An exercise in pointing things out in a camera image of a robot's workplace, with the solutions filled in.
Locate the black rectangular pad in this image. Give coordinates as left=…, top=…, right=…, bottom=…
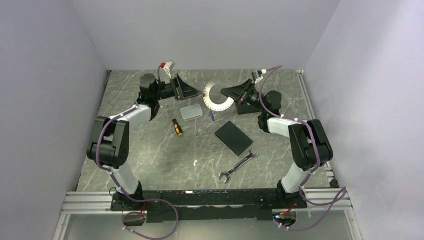
left=214, top=121, right=253, bottom=156

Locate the small white grey box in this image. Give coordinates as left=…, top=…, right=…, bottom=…
left=180, top=103, right=203, bottom=120

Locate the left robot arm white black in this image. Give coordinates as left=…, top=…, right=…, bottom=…
left=86, top=73, right=201, bottom=210

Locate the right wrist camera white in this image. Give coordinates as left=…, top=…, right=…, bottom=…
left=251, top=69, right=268, bottom=84

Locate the aluminium frame rail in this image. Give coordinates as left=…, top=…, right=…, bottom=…
left=52, top=190, right=362, bottom=240

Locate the yellow black screwdriver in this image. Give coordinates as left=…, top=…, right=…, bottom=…
left=166, top=105, right=183, bottom=136

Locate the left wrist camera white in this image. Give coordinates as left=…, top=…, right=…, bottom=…
left=159, top=60, right=176, bottom=79

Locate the numbered metal ring disc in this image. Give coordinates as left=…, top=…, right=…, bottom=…
left=202, top=79, right=235, bottom=112

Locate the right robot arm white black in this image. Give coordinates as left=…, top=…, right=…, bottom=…
left=220, top=79, right=333, bottom=208

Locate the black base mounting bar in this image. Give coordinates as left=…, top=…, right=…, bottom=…
left=110, top=188, right=307, bottom=223

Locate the silver combination wrench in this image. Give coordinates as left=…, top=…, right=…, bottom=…
left=218, top=148, right=259, bottom=183

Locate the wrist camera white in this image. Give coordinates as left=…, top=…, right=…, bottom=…
left=251, top=69, right=268, bottom=84
left=159, top=60, right=176, bottom=79

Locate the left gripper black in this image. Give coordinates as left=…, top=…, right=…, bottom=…
left=153, top=73, right=202, bottom=101

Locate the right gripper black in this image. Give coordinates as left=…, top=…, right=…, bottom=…
left=220, top=79, right=267, bottom=114

